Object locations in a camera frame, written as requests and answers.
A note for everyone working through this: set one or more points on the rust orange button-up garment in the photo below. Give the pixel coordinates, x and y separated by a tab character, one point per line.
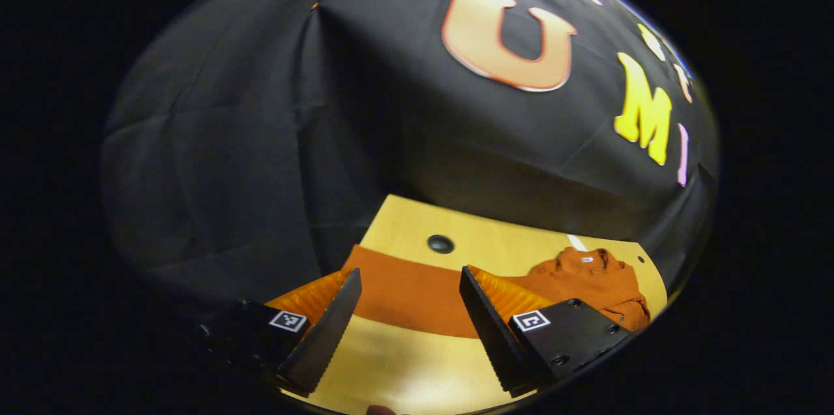
417	298

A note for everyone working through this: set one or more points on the black backdrop cloth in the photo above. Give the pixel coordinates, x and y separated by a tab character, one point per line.
260	141

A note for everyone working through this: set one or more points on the white tape strip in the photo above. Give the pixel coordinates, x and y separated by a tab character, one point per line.
576	242

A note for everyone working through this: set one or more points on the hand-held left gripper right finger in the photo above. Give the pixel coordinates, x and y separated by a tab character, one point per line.
492	337

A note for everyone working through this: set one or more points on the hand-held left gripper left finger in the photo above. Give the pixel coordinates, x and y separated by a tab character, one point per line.
326	337

